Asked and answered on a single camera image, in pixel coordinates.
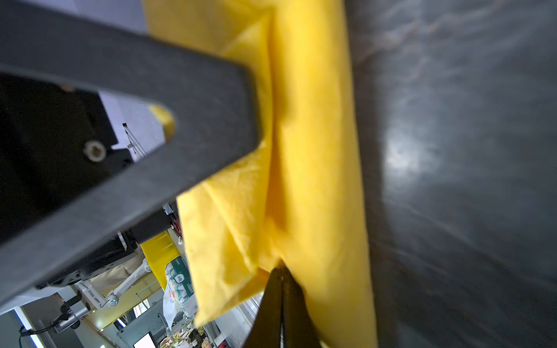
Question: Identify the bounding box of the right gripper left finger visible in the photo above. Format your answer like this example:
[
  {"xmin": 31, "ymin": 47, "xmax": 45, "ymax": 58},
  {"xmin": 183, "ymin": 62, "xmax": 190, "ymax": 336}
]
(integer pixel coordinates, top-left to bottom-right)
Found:
[{"xmin": 243, "ymin": 268, "xmax": 284, "ymax": 348}]

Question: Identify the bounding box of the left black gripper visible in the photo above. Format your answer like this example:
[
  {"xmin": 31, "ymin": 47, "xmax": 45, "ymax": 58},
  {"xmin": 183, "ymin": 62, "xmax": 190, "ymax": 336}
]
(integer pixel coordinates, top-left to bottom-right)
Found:
[{"xmin": 1, "ymin": 1, "xmax": 260, "ymax": 304}]

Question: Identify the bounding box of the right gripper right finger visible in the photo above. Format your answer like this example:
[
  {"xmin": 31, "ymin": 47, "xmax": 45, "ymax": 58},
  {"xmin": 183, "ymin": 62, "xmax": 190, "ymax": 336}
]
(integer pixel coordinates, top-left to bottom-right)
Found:
[{"xmin": 282, "ymin": 268, "xmax": 321, "ymax": 348}]

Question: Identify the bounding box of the yellow paper napkin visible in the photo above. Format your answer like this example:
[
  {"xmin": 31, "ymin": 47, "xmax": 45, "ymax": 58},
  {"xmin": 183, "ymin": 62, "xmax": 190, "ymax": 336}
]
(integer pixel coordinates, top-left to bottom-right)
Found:
[{"xmin": 143, "ymin": 1, "xmax": 377, "ymax": 347}]

